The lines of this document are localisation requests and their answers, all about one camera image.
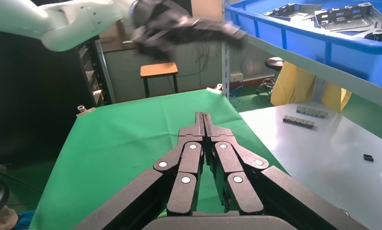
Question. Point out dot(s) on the silver table clamp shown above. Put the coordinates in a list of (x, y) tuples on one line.
[(216, 89), (84, 110)]

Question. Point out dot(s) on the black round stool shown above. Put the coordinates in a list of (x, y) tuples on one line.
[(273, 63)]

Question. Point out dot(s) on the silver sheet metal bracket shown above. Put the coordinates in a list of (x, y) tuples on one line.
[(346, 17)]

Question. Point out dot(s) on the white metal shelf rack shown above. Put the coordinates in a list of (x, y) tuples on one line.
[(321, 158)]

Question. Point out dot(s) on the small black clip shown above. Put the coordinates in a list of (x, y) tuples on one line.
[(368, 157)]

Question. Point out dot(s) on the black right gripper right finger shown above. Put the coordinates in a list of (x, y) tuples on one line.
[(229, 165)]

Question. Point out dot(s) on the wooden top stool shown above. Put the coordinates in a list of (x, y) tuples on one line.
[(159, 70)]

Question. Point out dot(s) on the dark ridged metal strip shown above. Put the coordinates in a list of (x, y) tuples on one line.
[(311, 111), (298, 121)]

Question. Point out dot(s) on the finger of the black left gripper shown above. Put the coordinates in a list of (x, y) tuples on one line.
[(209, 37), (216, 27)]

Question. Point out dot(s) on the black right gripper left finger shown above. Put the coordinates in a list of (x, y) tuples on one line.
[(187, 158)]

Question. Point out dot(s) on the small grey metal bracket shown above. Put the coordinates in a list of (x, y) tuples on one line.
[(376, 34)]

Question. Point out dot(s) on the white wall socket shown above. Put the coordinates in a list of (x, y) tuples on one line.
[(236, 77)]

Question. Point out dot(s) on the green table cloth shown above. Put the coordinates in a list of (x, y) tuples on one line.
[(114, 143)]

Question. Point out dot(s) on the blue plastic bin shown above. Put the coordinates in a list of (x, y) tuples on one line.
[(305, 44)]

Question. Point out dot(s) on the yellow garment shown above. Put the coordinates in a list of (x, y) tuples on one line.
[(292, 85)]

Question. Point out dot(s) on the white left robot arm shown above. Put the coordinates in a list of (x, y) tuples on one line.
[(67, 22)]

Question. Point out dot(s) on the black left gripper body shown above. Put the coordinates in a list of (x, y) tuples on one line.
[(159, 22)]

